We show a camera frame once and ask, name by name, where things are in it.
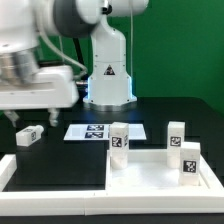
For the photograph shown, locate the white U-shaped border fence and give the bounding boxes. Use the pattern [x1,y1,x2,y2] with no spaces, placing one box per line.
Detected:
[0,154,224,216]

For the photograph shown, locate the white square table top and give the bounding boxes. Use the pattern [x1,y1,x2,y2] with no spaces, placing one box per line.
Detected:
[106,149,223,191]

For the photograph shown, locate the white fiducial marker plate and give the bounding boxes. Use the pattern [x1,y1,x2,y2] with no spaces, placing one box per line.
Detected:
[64,124,146,141]

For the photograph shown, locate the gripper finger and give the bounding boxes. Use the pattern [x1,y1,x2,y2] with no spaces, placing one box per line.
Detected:
[4,110,19,126]
[48,108,60,127]

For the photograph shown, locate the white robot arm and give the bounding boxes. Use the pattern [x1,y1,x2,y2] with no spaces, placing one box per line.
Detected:
[0,0,149,126]

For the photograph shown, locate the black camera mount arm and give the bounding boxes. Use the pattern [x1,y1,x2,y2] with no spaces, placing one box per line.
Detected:
[73,37,88,81]

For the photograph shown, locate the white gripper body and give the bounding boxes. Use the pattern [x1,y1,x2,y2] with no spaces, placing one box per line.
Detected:
[0,66,79,110]

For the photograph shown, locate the black cables on table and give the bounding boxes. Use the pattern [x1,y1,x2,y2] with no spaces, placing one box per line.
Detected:
[75,79,89,88]

